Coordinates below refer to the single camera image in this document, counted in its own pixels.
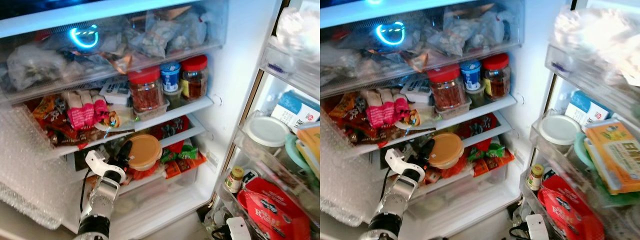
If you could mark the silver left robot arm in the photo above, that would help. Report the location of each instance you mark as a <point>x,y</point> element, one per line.
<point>100,205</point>
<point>395,205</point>

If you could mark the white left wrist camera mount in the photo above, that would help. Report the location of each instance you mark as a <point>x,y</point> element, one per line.
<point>395,159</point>
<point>95,161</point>

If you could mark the white refrigerator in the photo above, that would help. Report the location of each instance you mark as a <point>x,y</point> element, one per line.
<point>245,60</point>
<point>537,50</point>

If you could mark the clear fridge drawer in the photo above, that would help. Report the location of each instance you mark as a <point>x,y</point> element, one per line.
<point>360,40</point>
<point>60,37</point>

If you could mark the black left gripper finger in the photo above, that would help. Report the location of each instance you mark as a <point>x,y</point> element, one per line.
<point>427,147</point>
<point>127,149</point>

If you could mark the green snack packet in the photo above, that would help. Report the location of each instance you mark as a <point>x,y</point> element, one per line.
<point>487,151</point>
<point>180,152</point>

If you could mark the yellow printed box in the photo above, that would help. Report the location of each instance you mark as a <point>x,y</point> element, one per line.
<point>311,145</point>
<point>615,155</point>

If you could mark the round container with tan lid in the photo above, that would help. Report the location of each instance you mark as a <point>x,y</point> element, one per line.
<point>145,152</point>
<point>446,150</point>

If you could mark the clear bubble wrap sheet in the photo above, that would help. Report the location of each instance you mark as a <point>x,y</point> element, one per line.
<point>30,170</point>
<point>342,175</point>

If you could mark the pink white snack packet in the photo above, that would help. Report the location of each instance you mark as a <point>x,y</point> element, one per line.
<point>401,106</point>
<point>388,109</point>
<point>88,111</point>
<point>75,112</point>
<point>374,111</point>
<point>100,107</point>

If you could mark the small yellow-lid jar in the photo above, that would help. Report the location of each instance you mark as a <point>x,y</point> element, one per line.
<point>535,178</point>
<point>234,181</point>

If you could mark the white-lid round container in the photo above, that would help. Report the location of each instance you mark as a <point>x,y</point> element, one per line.
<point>559,130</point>
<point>267,131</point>

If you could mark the large red printed bag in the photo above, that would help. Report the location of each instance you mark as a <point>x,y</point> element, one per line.
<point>570,210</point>
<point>275,210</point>

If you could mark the tall red-lid jar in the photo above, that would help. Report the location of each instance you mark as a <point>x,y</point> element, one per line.
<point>195,80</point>
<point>497,77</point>

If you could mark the wide red-lid jar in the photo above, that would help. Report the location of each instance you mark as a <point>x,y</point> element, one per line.
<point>146,92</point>
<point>446,90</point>

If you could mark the white power plug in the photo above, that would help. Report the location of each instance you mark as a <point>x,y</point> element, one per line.
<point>239,229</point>
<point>537,227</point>

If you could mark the orange snack packet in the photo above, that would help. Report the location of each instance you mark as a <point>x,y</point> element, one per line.
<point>492,162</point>
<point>187,164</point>

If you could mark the clear plastic tray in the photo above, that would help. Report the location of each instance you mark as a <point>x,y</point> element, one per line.
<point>455,110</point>
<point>152,112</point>

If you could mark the white refrigerator door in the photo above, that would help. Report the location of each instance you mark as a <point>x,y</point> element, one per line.
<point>277,87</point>
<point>562,92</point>

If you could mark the blue-lid white cup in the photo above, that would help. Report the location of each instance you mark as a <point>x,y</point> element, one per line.
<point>470,74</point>
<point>170,75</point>

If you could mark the crumpled clear plastic bag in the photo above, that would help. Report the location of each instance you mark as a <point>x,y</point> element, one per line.
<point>600,40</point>
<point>300,32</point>

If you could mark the blue white carton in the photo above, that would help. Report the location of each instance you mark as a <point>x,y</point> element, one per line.
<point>295,107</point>
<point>587,107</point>

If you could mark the red snack bag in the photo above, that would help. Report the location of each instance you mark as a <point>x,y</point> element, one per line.
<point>350,120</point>
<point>52,122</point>

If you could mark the clear bag of food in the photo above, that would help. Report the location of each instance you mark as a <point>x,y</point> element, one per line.
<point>470,30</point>
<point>165,32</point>

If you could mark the red black printed packet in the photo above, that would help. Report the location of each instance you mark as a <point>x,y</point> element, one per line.
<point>175,127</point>
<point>480,125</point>

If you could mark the white fridge shelf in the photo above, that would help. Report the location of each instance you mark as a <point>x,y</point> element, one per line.
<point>190,107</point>
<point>492,105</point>

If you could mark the small white box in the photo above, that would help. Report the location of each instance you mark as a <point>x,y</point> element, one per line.
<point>416,90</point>
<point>116,92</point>

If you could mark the teal round lid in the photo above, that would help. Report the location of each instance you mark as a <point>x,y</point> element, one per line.
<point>581,150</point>
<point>295,152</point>

